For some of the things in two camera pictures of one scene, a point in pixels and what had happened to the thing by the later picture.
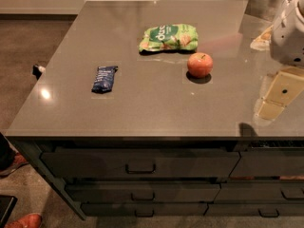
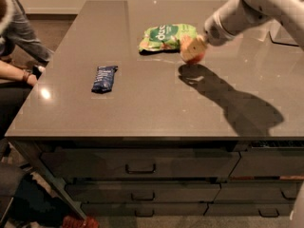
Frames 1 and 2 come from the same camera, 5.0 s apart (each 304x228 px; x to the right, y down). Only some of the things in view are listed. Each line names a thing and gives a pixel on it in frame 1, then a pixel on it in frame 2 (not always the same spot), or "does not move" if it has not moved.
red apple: (199, 65) → (193, 48)
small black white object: (38, 70) does not move
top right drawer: (270, 162) does not move
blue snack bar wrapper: (104, 79) does not move
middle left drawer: (143, 193) does not move
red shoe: (29, 220) → (70, 221)
